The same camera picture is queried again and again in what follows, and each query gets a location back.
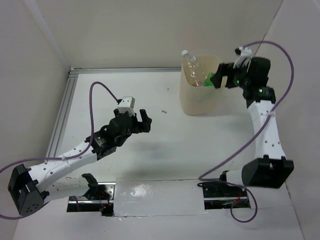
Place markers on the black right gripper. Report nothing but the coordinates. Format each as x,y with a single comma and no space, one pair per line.
225,69

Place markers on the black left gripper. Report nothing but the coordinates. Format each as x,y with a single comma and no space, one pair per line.
145,124

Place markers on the green plastic bottle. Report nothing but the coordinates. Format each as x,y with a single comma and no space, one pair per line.
208,80

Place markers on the clear bottle white cap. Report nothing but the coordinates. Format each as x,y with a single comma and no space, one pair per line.
187,67
198,73

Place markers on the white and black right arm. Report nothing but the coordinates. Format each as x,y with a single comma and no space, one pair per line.
270,167

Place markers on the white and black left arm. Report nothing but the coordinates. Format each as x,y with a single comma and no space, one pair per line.
33,187

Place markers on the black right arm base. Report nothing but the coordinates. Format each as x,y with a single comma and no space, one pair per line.
218,195

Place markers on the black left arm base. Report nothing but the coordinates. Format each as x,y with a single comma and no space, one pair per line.
98,198

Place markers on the cream plastic bin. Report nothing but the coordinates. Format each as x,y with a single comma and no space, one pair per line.
203,99

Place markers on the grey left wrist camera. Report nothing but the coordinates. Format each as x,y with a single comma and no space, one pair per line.
126,104

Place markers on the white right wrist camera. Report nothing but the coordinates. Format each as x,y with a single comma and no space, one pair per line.
243,54

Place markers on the aluminium frame rail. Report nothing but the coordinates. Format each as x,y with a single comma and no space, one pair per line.
173,133

